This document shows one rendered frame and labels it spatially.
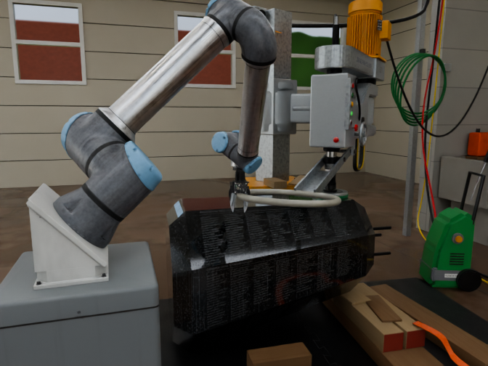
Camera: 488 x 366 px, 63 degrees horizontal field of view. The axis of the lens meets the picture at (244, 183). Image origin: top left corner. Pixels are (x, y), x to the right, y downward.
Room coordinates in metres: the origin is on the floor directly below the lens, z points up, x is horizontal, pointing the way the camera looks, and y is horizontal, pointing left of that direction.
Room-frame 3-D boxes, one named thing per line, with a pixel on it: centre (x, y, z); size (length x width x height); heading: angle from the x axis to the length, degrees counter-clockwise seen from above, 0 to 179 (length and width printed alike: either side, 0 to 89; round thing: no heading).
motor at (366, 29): (2.98, -0.87, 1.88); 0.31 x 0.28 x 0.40; 60
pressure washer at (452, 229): (2.96, -1.59, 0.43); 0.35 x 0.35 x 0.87; 86
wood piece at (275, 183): (2.88, -0.23, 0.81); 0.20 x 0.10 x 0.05; 19
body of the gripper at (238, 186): (1.83, 0.02, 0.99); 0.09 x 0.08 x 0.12; 0
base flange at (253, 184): (3.14, -0.23, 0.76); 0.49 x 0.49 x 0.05; 11
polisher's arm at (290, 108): (3.09, -0.42, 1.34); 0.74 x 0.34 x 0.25; 77
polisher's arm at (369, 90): (2.74, -0.74, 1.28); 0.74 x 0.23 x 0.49; 150
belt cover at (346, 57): (2.71, -0.71, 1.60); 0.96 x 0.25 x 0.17; 150
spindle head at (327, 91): (2.48, -0.57, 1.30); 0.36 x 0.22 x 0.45; 150
